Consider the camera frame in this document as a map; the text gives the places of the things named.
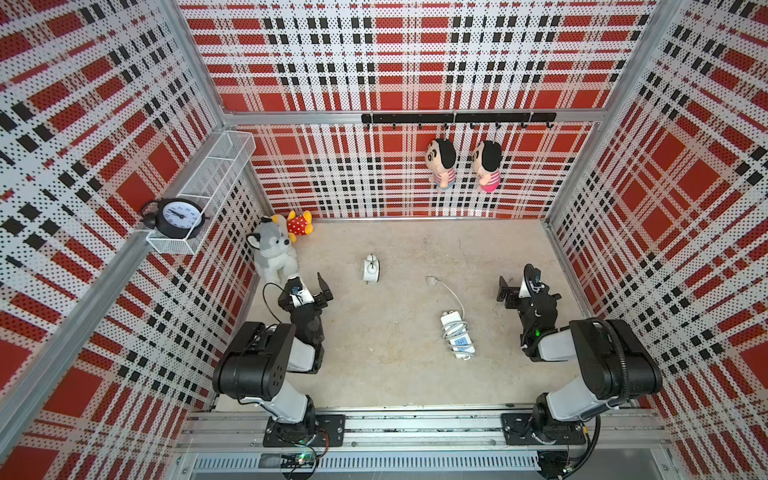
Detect white wire basket shelf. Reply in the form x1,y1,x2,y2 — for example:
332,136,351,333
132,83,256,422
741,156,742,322
145,130,255,256

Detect small white alarm clock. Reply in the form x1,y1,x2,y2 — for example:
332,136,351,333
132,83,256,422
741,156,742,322
362,254,381,283

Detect plush doll blue shorts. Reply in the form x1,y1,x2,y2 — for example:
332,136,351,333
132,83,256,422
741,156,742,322
425,138,457,190

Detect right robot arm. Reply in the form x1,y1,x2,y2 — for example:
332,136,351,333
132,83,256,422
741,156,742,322
497,270,663,445

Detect plush doll pink shorts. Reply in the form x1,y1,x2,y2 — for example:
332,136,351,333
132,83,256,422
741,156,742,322
472,140,502,193

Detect black round clock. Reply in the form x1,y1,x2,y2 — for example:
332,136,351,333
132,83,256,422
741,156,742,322
139,198,206,240

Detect white power cord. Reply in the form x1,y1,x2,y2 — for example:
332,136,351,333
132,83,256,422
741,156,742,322
425,275,476,361

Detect white power strip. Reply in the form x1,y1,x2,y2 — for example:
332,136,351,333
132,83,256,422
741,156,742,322
440,311,476,361

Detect black hook rail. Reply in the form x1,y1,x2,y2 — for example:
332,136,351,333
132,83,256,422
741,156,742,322
361,112,557,126

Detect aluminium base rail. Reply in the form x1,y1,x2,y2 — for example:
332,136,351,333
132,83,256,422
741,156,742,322
168,405,680,479

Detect grey husky plush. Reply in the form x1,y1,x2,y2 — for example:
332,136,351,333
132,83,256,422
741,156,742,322
246,217,299,285

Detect red yellow plush toy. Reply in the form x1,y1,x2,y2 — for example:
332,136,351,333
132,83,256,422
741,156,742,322
271,211,314,243

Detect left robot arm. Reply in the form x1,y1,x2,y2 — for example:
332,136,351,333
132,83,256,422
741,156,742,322
212,276,345,448

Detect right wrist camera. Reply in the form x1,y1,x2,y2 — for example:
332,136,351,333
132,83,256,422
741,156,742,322
518,263,543,298

